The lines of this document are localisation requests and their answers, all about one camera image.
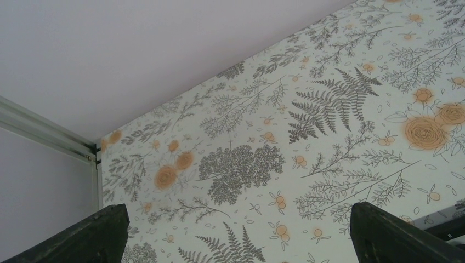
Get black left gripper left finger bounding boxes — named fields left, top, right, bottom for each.
left=5, top=204, right=130, bottom=262

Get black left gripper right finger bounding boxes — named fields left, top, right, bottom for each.
left=349, top=202, right=464, bottom=262

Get floral patterned table mat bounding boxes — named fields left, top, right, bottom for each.
left=101, top=1, right=464, bottom=262

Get aluminium corner frame post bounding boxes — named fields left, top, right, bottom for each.
left=1, top=96, right=103, bottom=211

